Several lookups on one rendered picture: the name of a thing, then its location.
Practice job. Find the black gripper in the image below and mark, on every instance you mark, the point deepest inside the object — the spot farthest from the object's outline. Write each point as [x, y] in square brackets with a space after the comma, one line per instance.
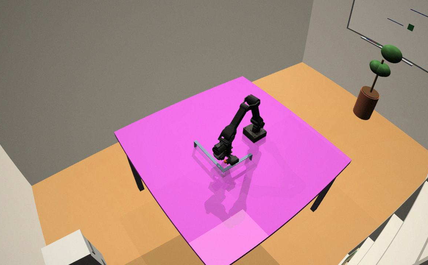
[232, 159]

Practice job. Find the low clear corner wall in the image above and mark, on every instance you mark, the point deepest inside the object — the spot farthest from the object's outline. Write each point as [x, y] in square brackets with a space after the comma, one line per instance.
[223, 174]

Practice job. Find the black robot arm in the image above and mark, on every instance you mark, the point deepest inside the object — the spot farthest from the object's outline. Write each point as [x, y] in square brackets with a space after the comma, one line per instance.
[230, 131]

